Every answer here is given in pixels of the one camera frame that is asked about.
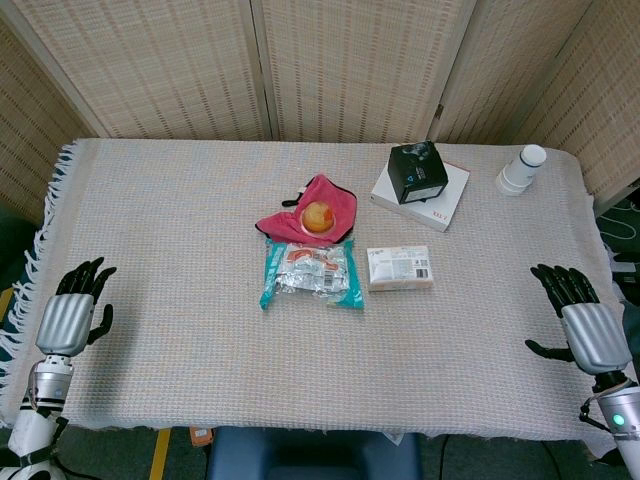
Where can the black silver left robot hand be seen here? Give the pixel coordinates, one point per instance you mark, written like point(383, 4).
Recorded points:
point(65, 320)

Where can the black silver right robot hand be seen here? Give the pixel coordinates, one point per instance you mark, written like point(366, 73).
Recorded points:
point(595, 335)

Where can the pink wipes packet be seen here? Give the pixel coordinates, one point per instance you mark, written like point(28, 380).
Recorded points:
point(399, 267)

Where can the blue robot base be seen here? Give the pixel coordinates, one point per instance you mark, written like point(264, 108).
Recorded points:
point(310, 457)

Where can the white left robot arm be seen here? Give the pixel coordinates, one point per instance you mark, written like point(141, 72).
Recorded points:
point(35, 425)

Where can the flat white box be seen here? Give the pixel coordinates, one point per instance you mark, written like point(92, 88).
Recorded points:
point(450, 200)

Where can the black cube box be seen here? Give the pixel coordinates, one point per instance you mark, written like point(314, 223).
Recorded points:
point(417, 172)

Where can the woven beige tablecloth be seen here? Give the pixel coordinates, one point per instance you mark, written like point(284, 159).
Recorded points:
point(200, 300)

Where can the small orange object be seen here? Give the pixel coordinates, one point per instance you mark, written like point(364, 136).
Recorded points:
point(201, 435)

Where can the white plastic bottle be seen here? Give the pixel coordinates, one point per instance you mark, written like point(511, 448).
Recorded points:
point(520, 170)

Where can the teal silver snack bag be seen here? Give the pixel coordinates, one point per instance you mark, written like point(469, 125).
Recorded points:
point(310, 272)

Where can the bamboo folding screen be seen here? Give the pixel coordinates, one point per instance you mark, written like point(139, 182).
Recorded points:
point(150, 65)

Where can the orange jelly cup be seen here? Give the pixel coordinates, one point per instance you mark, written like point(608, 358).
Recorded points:
point(317, 217)

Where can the pink cloth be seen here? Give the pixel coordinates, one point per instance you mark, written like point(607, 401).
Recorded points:
point(332, 197)

